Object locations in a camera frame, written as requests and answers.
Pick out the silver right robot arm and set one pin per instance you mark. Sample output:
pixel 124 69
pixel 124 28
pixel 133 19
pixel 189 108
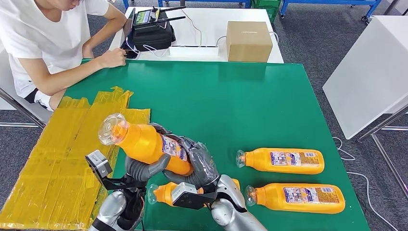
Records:
pixel 229 210

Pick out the black remote controller with antennas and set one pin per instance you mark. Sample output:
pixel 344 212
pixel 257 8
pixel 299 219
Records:
pixel 145 17

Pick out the yellow taped cardboard sheet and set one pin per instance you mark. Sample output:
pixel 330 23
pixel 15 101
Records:
pixel 57 159

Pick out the brown cardboard box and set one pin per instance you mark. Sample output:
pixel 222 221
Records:
pixel 248 42

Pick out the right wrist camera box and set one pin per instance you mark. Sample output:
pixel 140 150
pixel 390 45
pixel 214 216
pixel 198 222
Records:
pixel 185 194

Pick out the person's right forearm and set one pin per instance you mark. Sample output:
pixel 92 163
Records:
pixel 73 76

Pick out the dark tablet computer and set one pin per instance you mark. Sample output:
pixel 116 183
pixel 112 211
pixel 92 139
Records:
pixel 127 30

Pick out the white rectangular desk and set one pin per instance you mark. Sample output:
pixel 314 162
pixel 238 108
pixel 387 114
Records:
pixel 210 21

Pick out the blue metal rack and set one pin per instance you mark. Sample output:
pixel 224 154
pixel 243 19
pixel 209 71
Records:
pixel 318 2
pixel 207 1
pixel 126 3

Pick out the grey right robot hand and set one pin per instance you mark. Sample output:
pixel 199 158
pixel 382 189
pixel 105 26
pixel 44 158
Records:
pixel 204 165

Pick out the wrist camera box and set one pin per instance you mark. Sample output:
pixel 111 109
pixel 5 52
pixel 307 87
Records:
pixel 185 194
pixel 98 162

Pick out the orange detergent bottle clear cap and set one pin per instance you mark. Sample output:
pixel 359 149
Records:
pixel 164 194
pixel 271 199
pixel 143 143
pixel 261 161

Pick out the person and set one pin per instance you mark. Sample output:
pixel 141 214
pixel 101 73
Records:
pixel 38 32

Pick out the black carry bag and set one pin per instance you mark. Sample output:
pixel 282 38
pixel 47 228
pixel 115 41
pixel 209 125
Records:
pixel 153 37

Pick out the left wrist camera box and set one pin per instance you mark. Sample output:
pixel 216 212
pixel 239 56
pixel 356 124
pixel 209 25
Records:
pixel 98 162

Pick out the person's right hand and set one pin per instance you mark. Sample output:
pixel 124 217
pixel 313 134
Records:
pixel 114 58

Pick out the person's left forearm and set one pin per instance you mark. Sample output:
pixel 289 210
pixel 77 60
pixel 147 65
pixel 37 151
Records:
pixel 110 30

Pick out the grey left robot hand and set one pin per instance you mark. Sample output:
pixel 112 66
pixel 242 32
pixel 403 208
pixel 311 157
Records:
pixel 140 170

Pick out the green plastic crate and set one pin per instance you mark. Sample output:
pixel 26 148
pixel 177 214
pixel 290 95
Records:
pixel 269 11

